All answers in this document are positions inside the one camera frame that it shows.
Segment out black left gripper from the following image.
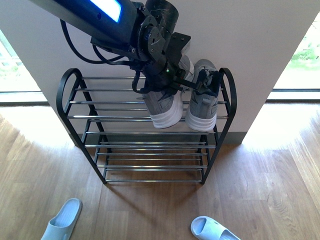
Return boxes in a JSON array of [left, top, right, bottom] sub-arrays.
[[132, 0, 203, 93]]

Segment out light blue slide sandal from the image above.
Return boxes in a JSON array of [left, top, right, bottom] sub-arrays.
[[190, 216, 240, 240], [41, 198, 83, 240]]

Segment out black metal shoe rack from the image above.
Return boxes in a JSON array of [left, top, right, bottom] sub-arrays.
[[56, 68, 237, 184]]

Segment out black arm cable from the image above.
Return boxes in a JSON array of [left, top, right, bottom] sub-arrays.
[[59, 18, 131, 65]]

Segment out grey sneaker white sole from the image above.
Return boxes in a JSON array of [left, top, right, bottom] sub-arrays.
[[141, 53, 195, 130]]

